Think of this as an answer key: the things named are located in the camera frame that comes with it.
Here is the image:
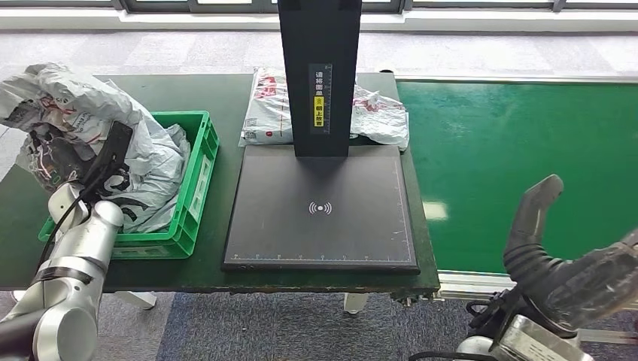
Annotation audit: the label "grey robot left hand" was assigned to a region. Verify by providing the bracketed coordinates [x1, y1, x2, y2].
[30, 126, 98, 193]

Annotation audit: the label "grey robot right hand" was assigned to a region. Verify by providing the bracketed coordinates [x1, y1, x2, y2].
[503, 174, 638, 335]

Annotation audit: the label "large white parcel black letters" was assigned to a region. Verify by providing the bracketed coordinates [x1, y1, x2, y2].
[0, 62, 148, 193]

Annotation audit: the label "white parcel red print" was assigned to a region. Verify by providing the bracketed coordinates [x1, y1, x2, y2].
[349, 84, 411, 151]
[105, 122, 193, 235]
[238, 67, 294, 148]

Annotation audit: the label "green conveyor belt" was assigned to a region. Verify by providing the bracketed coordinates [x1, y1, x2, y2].
[396, 80, 638, 275]

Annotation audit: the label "crumpled white parcel red print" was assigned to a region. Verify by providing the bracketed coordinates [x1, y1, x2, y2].
[349, 84, 411, 151]

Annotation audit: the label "flat white parcel red print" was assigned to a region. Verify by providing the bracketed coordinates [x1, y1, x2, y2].
[238, 67, 294, 148]

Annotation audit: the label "black inbound scanner machine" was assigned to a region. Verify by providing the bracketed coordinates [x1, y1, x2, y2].
[220, 0, 421, 275]

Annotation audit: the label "green plastic crate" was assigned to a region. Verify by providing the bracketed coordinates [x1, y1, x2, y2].
[38, 110, 221, 260]

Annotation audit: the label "white window sill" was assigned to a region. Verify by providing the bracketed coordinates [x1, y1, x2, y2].
[0, 5, 638, 35]

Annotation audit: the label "dark green table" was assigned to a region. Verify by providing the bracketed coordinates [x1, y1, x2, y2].
[0, 73, 441, 295]

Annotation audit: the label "white table leg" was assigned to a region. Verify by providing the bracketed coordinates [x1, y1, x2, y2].
[342, 293, 371, 316]
[113, 291, 159, 311]

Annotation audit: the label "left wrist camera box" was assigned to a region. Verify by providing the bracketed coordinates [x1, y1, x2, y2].
[82, 120, 135, 200]

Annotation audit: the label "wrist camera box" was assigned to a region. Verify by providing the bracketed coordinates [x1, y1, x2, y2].
[496, 314, 583, 361]
[82, 120, 135, 200]

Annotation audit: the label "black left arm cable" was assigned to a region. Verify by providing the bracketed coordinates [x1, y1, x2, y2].
[37, 166, 111, 272]

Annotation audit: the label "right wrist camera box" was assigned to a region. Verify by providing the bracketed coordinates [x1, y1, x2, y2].
[496, 314, 583, 361]

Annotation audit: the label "window frame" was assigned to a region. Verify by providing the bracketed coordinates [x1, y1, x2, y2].
[0, 0, 638, 15]

